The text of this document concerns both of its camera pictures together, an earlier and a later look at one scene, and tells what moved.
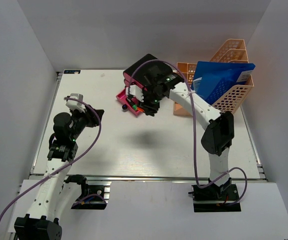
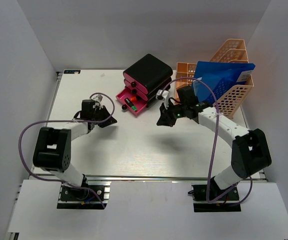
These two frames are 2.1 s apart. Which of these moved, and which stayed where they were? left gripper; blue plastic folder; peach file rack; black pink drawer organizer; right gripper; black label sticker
Moved: left gripper; right gripper
Stayed: black pink drawer organizer; peach file rack; black label sticker; blue plastic folder
